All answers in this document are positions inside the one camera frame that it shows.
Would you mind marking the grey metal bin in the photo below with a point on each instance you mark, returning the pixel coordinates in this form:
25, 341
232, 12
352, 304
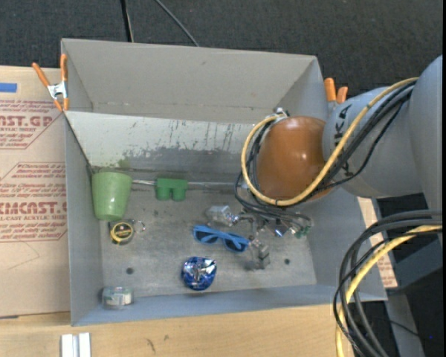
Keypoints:
193, 87

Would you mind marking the blue sunglasses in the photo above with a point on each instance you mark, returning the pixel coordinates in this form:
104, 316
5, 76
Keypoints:
223, 238

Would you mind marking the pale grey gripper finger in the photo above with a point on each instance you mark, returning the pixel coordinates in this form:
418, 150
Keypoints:
264, 256
255, 241

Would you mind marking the shiny blue foil ball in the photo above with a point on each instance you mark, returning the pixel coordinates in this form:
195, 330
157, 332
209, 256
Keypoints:
198, 273

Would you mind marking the yellow and black tape measure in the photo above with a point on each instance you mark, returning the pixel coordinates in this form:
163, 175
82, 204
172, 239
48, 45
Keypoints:
121, 232

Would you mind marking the clear glass thing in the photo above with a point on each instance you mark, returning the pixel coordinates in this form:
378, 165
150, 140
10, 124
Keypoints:
220, 215

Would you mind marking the green double-cylinder toy block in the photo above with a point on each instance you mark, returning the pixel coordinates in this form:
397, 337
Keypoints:
171, 189

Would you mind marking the brown cardboard board red print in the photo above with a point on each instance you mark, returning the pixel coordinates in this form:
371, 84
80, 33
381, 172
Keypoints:
29, 259

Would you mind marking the green plastic cup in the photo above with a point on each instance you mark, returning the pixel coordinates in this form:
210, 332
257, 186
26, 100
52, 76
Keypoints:
110, 195

